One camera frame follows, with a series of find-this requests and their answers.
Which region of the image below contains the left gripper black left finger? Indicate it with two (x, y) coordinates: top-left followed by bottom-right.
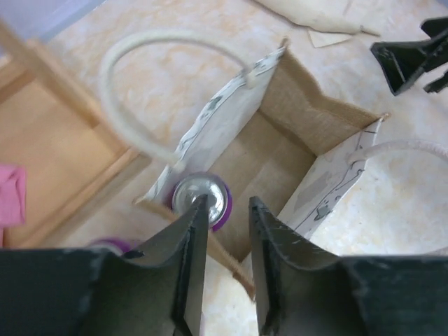
(1, 196), (209, 335)

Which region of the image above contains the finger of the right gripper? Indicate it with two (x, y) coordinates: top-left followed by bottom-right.
(370, 29), (447, 95)
(421, 16), (448, 37)

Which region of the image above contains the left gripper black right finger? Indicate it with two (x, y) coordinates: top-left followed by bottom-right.
(248, 197), (447, 335)

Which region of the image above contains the purple can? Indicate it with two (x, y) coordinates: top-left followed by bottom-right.
(171, 172), (232, 232)
(87, 237), (141, 256)

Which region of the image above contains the canvas tote bag patterned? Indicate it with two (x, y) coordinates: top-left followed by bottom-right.
(99, 29), (448, 298)

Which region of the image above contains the cream folded cloth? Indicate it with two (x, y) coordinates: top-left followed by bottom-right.
(258, 0), (389, 48)

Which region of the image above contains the pink shirt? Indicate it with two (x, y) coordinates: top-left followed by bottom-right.
(1, 164), (27, 245)

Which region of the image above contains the wooden clothes rack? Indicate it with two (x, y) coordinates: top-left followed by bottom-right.
(1, 24), (148, 248)

